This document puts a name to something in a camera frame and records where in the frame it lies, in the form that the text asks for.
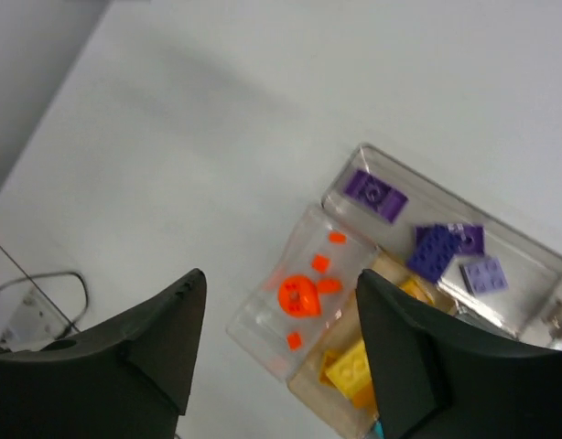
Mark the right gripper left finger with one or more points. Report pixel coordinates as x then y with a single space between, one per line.
138 363

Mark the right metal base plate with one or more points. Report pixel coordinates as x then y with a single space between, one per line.
36 322

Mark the brass container latch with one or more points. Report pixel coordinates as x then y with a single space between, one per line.
554 320

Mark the long yellow lego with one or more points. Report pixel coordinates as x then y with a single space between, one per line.
350 373

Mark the orange lego cluster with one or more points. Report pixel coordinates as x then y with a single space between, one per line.
298 296

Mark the orange 1x2 lego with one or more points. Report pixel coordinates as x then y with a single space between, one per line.
320 263

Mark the purple slope lego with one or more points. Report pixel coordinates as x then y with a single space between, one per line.
468 239

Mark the clear front-left container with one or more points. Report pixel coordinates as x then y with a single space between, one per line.
260 326

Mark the clear rear container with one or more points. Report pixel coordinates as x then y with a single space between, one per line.
532 270

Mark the amber plastic container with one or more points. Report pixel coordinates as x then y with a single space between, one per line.
350 418

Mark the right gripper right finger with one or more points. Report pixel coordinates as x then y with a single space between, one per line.
435 376

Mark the purple printed lego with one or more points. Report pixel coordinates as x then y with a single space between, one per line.
383 200

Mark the small orange lego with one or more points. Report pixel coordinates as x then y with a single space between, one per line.
337 237
294 341

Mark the lilac small lego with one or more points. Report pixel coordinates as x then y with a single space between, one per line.
484 276

